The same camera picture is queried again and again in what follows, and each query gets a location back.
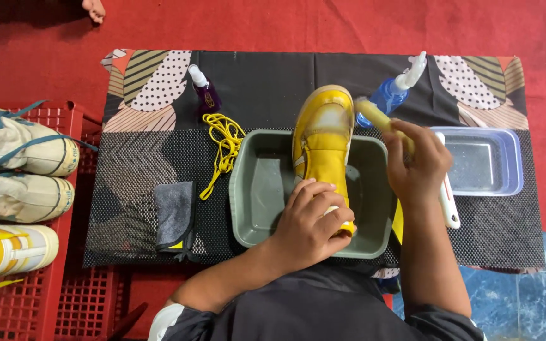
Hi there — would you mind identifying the person's right hand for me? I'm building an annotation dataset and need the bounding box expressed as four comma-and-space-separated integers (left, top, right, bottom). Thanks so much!
382, 118, 454, 206

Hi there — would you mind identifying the person's left hand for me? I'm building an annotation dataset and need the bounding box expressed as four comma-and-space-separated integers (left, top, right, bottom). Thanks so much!
268, 178, 357, 274

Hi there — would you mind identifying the yellow cleaning brush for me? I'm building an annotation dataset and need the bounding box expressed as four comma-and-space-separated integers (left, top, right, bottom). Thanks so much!
355, 97, 416, 157

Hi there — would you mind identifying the blue spray bottle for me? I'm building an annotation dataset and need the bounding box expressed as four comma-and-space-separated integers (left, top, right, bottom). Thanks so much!
356, 51, 428, 129

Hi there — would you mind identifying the clear plastic container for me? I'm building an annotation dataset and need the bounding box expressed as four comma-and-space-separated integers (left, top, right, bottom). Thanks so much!
428, 126, 524, 197

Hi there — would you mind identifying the black patterned tablecloth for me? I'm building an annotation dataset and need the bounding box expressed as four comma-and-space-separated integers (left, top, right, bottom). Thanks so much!
100, 49, 530, 133

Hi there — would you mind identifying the grey plastic basin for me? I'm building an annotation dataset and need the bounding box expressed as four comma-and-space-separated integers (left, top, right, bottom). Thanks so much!
228, 129, 397, 260

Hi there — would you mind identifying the yellow shoelace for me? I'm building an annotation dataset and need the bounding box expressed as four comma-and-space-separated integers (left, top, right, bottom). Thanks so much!
199, 113, 246, 201

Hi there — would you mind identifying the person's black shirt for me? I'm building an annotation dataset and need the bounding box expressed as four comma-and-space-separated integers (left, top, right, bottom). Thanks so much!
148, 262, 488, 341

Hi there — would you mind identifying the purple spray bottle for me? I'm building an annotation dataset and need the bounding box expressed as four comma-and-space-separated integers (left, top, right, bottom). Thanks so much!
188, 64, 222, 114

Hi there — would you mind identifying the grey microfiber cloth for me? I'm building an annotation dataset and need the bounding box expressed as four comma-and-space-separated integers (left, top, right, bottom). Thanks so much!
154, 181, 198, 254

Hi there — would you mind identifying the black non-slip mat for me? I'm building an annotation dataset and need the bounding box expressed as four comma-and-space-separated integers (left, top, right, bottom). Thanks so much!
83, 127, 546, 270

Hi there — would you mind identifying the red plastic crate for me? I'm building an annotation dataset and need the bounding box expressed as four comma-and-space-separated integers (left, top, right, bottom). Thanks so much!
0, 100, 127, 341

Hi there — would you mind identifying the white sneaker with blue laces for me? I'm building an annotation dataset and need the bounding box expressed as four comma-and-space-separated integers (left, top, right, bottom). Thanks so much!
0, 100, 98, 177
0, 171, 76, 224

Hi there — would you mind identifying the yellow and white sneaker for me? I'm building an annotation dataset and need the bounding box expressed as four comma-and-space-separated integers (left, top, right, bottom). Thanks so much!
0, 224, 59, 286

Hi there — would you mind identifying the white handled brush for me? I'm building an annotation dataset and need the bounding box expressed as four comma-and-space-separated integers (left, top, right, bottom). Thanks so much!
434, 132, 461, 230

